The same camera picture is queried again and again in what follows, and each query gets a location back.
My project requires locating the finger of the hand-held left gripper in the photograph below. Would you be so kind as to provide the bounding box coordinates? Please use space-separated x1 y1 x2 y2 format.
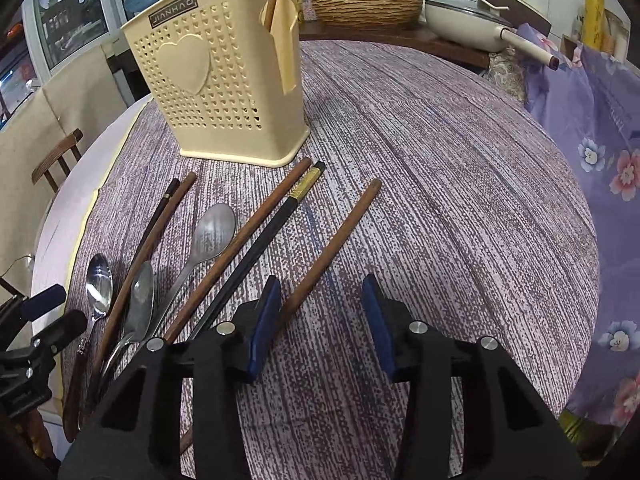
19 284 67 322
31 309 88 358

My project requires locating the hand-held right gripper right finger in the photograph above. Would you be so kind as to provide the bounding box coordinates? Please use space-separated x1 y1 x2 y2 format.
362 274 583 480

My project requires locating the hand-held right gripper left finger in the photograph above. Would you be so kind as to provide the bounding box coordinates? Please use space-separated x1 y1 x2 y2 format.
57 275 283 480

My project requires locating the wooden handled steel spoon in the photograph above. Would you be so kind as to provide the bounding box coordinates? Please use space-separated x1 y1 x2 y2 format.
62 253 112 443

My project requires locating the slim steel spoon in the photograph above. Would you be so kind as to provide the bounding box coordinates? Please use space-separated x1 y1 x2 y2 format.
92 261 155 401

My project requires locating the brown wooden chopstick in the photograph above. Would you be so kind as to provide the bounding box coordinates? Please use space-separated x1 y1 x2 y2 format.
179 178 383 456
87 171 198 386
164 156 313 343

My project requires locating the black chopstick wide gold band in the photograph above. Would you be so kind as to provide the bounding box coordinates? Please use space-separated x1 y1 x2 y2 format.
187 161 327 341

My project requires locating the large steel spoon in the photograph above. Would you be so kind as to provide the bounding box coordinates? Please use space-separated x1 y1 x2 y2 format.
147 203 237 341

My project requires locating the black chopstick thin gold ring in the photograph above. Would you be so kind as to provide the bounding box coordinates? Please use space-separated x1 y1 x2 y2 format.
135 177 181 261

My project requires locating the beige perforated utensil holder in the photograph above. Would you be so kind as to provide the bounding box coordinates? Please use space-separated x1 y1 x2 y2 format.
122 0 312 167

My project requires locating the wooden chair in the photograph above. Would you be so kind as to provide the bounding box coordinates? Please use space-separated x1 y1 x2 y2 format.
31 128 85 196

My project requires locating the purple woven tablecloth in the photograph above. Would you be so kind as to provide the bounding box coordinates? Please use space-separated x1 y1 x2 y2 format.
62 40 601 480

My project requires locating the beige cloth cover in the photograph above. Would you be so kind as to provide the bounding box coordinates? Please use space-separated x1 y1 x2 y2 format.
0 55 132 286

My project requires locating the grey paisley cloth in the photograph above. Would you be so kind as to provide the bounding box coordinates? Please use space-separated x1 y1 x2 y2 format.
482 50 531 102

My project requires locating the window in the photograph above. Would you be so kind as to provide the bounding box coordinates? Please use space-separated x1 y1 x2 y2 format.
30 0 110 70

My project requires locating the dark wooden counter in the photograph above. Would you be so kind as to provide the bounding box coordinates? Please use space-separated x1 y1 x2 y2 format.
299 20 491 70

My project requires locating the purple floral cloth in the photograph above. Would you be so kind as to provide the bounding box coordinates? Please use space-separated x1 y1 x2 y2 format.
515 22 640 428

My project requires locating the cream frying pan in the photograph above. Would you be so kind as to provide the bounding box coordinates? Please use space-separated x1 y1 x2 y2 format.
424 0 561 68

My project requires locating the wicker basket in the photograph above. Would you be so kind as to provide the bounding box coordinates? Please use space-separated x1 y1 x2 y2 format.
311 0 425 30

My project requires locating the brown and cream pot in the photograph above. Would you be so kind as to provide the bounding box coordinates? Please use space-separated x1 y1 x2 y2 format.
477 0 553 36

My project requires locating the yellow packet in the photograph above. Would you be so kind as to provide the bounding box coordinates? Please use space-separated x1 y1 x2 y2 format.
584 0 609 53

